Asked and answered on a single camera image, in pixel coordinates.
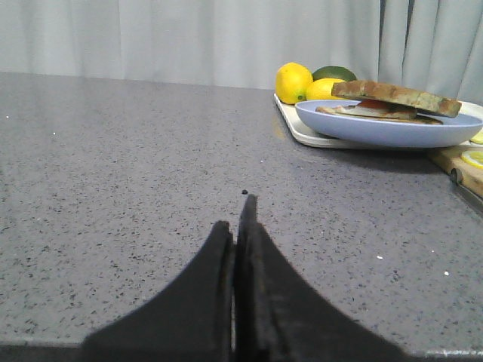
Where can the bread slice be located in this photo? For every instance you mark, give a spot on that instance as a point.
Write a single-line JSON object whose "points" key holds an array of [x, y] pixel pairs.
{"points": [[418, 120], [404, 96]]}

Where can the lemon slice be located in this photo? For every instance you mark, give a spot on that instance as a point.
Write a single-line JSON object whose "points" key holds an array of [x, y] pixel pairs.
{"points": [[473, 158]]}

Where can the white rectangular tray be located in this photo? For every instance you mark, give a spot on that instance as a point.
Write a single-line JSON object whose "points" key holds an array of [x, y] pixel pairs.
{"points": [[302, 128]]}

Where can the yellow lemon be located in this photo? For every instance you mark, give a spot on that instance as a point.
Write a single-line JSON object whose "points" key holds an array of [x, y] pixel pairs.
{"points": [[291, 82], [322, 89]]}

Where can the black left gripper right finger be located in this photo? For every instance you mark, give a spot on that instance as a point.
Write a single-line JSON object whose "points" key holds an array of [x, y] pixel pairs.
{"points": [[279, 317]]}

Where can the blue round plate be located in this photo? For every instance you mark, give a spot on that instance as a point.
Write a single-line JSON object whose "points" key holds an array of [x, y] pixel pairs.
{"points": [[388, 128]]}

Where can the wooden cutting board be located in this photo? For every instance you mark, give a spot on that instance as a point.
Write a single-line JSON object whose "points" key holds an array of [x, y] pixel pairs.
{"points": [[449, 159]]}

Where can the front yellow lemon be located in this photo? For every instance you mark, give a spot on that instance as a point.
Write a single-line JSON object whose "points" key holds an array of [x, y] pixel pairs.
{"points": [[322, 89]]}

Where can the fried egg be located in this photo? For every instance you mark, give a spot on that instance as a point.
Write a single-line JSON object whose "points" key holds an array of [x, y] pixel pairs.
{"points": [[380, 109]]}

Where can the green lime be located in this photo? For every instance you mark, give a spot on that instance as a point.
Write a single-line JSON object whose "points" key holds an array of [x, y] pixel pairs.
{"points": [[338, 72]]}

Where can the metal cutting board handle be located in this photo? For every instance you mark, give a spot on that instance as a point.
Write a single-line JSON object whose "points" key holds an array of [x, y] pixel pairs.
{"points": [[471, 198]]}

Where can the grey curtain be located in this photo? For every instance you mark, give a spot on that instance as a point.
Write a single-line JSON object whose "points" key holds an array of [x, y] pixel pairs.
{"points": [[430, 45]]}

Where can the left yellow lemon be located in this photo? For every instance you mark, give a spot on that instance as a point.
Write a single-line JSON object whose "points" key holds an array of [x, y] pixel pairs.
{"points": [[291, 82]]}

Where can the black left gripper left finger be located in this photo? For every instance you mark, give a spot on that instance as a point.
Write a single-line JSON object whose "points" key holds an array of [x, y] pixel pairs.
{"points": [[190, 320]]}

